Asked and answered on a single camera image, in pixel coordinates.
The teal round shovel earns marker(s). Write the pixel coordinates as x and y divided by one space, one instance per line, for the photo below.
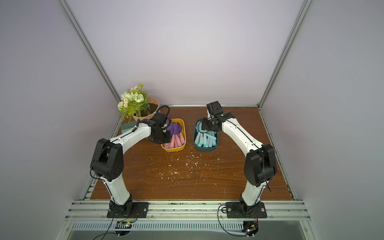
197 139

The circuit board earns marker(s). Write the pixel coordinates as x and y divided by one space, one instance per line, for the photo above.
123 228
250 228

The artificial flower plant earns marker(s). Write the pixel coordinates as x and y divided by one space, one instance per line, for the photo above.
134 102

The yellow storage box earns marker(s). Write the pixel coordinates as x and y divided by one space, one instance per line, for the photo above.
181 122

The right circuit board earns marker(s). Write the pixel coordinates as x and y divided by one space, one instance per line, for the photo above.
250 228

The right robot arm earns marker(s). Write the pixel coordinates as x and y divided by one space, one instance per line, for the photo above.
260 160

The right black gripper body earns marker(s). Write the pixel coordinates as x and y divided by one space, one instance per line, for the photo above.
208 126

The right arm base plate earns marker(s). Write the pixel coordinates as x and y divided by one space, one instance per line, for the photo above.
234 210

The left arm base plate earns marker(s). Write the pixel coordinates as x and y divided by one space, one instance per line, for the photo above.
141 209

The purple square shovel pink handle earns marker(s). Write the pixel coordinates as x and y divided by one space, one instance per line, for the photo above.
182 139

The left circuit board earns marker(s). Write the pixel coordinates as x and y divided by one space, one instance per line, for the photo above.
123 228

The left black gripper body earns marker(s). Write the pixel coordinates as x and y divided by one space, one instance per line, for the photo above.
163 137

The green small brush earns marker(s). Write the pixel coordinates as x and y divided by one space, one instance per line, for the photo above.
127 126

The aluminium front rail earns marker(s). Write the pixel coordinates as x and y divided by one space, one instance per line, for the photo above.
173 210

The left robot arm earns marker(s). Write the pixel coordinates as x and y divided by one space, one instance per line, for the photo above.
108 159

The dark teal storage box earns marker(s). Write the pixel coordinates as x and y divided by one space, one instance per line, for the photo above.
198 128

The beige flower pot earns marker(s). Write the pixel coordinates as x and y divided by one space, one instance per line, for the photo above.
154 106

